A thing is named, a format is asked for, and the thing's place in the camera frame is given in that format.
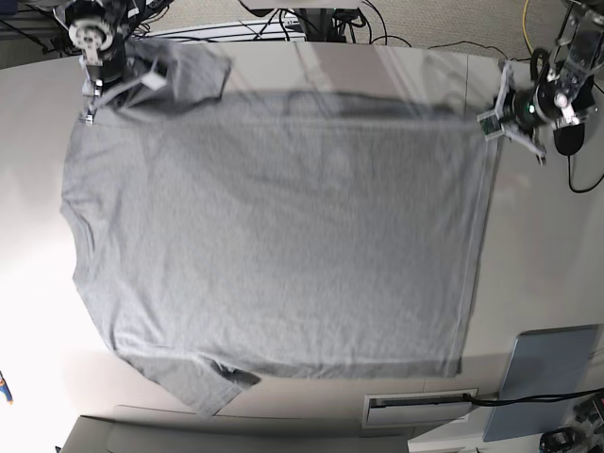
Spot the black computer mouse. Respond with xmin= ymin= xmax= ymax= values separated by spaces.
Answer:
xmin=553 ymin=124 xmax=585 ymax=157

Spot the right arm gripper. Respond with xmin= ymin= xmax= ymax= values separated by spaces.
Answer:
xmin=68 ymin=18 xmax=156 ymax=126

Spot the black cable bundle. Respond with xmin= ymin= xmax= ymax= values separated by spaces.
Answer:
xmin=235 ymin=0 xmax=416 ymax=48

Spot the grey T-shirt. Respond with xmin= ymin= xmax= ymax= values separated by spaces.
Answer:
xmin=60 ymin=41 xmax=499 ymax=415

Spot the yellow cable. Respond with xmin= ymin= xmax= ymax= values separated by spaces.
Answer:
xmin=521 ymin=0 xmax=544 ymax=60

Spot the grey blue tablet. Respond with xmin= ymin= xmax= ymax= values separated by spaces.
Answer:
xmin=482 ymin=325 xmax=599 ymax=443

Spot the blue orange tool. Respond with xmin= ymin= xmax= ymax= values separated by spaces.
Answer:
xmin=0 ymin=373 xmax=13 ymax=405

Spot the white cable tray slot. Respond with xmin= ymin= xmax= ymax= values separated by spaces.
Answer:
xmin=361 ymin=388 xmax=478 ymax=429

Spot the black cable to tray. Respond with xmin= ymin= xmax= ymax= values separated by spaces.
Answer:
xmin=464 ymin=389 xmax=604 ymax=408

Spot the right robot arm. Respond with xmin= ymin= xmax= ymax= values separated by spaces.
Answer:
xmin=53 ymin=1 xmax=153 ymax=125

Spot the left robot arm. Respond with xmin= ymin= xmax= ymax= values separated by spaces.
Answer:
xmin=478 ymin=1 xmax=603 ymax=164

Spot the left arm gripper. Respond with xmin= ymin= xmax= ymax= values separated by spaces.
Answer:
xmin=493 ymin=60 xmax=552 ymax=165

